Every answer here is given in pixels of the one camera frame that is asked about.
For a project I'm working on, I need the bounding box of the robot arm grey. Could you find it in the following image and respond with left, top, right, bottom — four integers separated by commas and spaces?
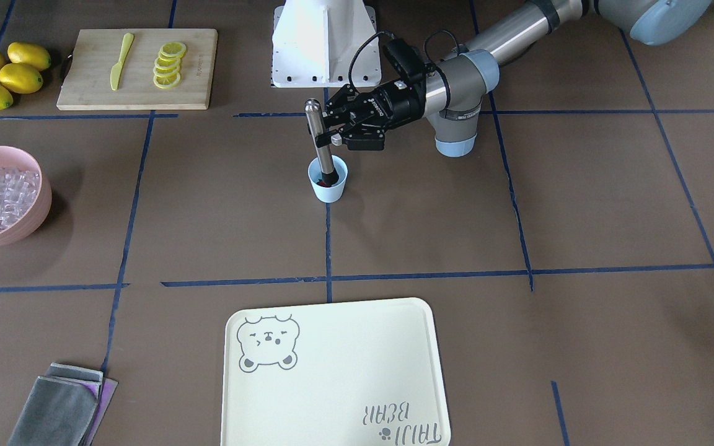
309, 1, 710, 157

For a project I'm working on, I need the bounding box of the whole yellow lemon top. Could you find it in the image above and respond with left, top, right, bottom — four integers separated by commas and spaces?
7, 42, 52, 72

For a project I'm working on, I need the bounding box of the lemon slice front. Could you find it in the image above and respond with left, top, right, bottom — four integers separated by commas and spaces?
152, 72, 182, 89

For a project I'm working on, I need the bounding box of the yellow plastic knife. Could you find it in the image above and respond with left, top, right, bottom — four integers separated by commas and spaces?
108, 33, 135, 91

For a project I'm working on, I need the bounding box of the whole yellow lemon middle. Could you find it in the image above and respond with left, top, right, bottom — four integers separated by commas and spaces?
0, 63, 43, 94

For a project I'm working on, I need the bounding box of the light blue plastic cup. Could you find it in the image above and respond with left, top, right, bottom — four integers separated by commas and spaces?
307, 155, 348, 203

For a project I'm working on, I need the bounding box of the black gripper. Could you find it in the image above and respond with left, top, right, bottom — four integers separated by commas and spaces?
324, 80, 426, 151

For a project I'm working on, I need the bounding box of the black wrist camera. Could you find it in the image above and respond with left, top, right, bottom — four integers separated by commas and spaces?
382, 38, 427, 85

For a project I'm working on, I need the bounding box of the lemon slice back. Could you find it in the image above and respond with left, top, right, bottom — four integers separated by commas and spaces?
159, 42, 187, 59

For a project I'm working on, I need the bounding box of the lemon slice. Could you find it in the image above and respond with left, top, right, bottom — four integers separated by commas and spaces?
159, 42, 187, 59
152, 72, 182, 89

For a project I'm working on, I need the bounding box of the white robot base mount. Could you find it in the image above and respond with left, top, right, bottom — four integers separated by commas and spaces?
270, 1, 382, 88

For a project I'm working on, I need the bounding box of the cream bear serving tray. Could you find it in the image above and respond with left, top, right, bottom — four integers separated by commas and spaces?
220, 297, 452, 445

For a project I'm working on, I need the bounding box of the wooden cutting board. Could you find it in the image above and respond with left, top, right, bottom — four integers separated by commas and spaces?
56, 28, 218, 111

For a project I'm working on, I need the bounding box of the purple cloth underneath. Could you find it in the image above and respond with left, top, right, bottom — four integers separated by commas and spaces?
81, 378, 118, 445

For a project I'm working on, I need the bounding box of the pink bowl of ice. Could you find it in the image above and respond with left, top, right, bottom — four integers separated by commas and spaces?
0, 145, 52, 246

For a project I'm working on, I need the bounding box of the steel muddler black tip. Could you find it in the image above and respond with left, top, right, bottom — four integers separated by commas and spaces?
305, 98, 339, 185

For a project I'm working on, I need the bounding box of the grey folded cloth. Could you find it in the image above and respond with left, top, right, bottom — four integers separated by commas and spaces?
7, 362, 104, 445

